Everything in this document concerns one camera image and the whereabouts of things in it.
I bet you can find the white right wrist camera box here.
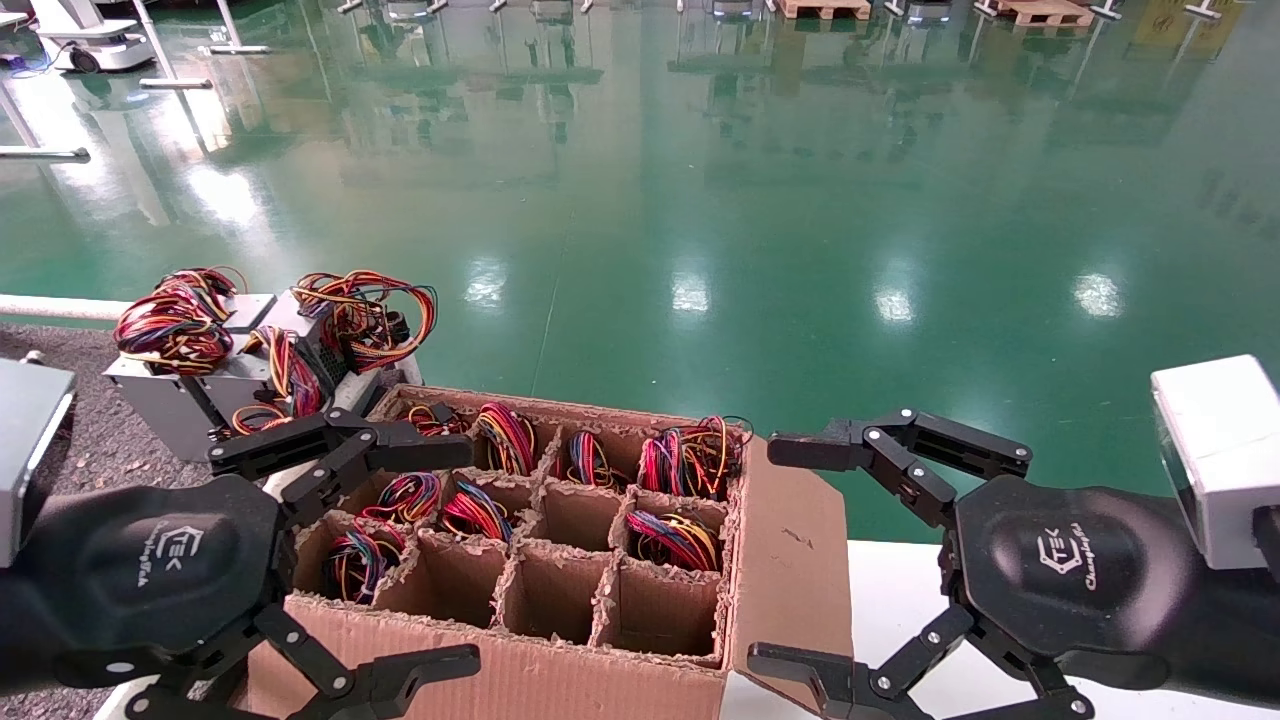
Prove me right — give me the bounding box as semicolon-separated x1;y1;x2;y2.
1150;354;1280;572

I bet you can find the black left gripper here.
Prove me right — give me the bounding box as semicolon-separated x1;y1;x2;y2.
0;407;482;720

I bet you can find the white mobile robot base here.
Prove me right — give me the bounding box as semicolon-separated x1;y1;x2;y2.
30;0;158;74

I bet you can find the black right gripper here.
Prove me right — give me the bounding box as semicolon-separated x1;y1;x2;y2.
747;407;1203;720

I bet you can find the power supply with coloured wires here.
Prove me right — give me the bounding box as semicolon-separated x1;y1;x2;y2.
113;266;278;377
360;470;444;527
625;508;724;574
321;520;410;607
638;414;754;502
104;325;333;463
553;430;632;490
400;400;468;441
440;478;517;544
270;269;439;403
470;402;542;477

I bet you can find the white table frame rail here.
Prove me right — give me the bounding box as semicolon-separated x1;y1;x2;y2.
0;293;426;720

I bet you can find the wooden pallet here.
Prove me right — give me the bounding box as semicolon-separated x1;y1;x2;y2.
775;0;872;20
985;0;1097;27

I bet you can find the grey metal stand leg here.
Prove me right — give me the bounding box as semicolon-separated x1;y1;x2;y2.
200;0;272;55
0;80;92;163
130;0;214;91

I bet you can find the grey speckled table mat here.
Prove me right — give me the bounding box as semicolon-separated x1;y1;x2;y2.
0;320;219;496

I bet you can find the cardboard box with dividers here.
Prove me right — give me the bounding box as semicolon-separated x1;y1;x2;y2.
240;383;857;720

